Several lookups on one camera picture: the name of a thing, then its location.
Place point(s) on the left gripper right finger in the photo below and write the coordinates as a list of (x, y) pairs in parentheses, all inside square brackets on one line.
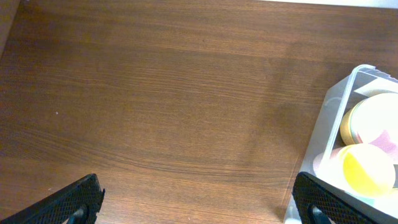
[(320, 202)]

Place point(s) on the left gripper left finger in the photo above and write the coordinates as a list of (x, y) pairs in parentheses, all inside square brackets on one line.
[(76, 203)]

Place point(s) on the pink plastic cup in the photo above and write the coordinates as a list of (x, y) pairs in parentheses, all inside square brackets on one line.
[(330, 170)]

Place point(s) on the yellow plastic cup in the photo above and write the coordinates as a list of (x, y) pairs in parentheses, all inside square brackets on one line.
[(365, 170)]

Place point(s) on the yellow plastic bowl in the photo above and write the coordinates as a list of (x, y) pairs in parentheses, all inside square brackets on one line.
[(345, 128)]

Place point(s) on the pink plastic bowl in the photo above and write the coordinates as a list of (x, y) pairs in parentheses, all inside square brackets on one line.
[(374, 121)]

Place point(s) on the clear plastic storage container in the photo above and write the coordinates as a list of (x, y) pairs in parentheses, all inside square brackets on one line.
[(364, 81)]

